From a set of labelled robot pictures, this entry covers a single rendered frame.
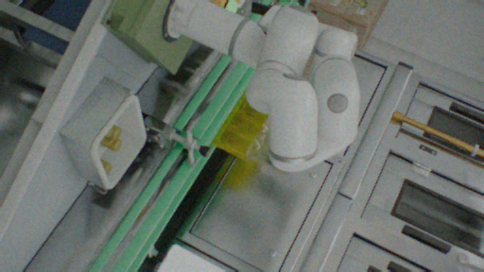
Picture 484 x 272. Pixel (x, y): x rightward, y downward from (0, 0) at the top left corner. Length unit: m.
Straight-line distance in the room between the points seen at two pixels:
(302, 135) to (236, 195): 0.73
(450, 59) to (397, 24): 0.72
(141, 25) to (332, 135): 0.45
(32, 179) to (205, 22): 0.51
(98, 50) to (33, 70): 0.79
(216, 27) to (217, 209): 0.60
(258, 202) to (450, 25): 5.21
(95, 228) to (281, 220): 0.53
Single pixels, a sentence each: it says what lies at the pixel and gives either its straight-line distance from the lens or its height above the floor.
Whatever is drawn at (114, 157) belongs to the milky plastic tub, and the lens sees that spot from 1.40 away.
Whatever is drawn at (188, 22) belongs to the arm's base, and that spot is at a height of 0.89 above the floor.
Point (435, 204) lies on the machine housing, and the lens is 1.77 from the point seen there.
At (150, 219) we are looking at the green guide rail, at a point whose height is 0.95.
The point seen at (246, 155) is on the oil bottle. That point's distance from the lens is 1.51.
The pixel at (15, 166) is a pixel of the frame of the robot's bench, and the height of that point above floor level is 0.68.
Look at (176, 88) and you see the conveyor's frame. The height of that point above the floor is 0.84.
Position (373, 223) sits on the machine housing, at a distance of 1.68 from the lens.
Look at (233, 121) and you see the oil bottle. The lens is 1.54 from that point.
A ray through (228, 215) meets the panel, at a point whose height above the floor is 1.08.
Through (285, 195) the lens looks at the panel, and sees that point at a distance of 1.62.
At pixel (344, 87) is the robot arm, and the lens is 0.96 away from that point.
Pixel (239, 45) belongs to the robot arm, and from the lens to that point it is 1.18.
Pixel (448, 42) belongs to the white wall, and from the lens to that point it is 6.40.
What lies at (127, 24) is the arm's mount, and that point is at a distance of 1.15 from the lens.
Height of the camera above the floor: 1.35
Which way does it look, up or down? 12 degrees down
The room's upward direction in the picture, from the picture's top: 115 degrees clockwise
